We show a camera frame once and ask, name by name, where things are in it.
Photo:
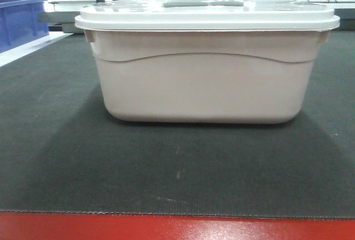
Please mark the white lidded plastic bin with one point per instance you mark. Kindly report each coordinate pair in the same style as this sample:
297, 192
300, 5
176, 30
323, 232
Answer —
216, 61

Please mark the dark grey table mat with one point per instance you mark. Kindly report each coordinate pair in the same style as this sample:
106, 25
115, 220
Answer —
61, 151

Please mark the blue plastic crate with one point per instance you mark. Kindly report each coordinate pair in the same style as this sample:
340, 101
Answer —
20, 23

